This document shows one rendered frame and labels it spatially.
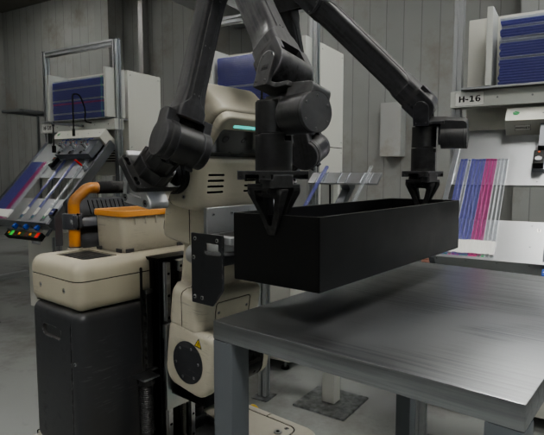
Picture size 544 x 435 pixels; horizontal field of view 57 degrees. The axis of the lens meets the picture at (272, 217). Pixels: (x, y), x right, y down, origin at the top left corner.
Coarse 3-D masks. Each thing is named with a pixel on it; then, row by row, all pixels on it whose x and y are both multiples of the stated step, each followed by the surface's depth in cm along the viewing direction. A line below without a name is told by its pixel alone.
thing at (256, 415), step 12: (252, 408) 160; (252, 420) 152; (264, 420) 152; (276, 420) 152; (288, 420) 153; (204, 432) 147; (252, 432) 145; (264, 432) 145; (276, 432) 145; (288, 432) 145; (300, 432) 145; (312, 432) 147
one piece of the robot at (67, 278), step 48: (96, 192) 146; (48, 288) 129; (96, 288) 124; (144, 288) 135; (48, 336) 131; (96, 336) 125; (144, 336) 136; (48, 384) 133; (96, 384) 126; (144, 384) 129; (48, 432) 135; (96, 432) 126; (144, 432) 131; (192, 432) 144
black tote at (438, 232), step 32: (256, 224) 80; (288, 224) 76; (320, 224) 72; (352, 224) 79; (384, 224) 88; (416, 224) 98; (448, 224) 111; (256, 256) 80; (288, 256) 76; (320, 256) 73; (352, 256) 80; (384, 256) 88; (416, 256) 99; (320, 288) 73
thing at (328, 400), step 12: (324, 372) 223; (324, 384) 223; (336, 384) 222; (312, 396) 229; (324, 396) 224; (336, 396) 223; (348, 396) 229; (360, 396) 229; (312, 408) 217; (324, 408) 217; (336, 408) 217; (348, 408) 217
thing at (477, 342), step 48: (336, 288) 100; (384, 288) 100; (432, 288) 100; (480, 288) 100; (528, 288) 100; (240, 336) 75; (288, 336) 71; (336, 336) 71; (384, 336) 71; (432, 336) 71; (480, 336) 71; (528, 336) 71; (240, 384) 79; (384, 384) 60; (432, 384) 56; (480, 384) 55; (528, 384) 55; (240, 432) 79; (528, 432) 52
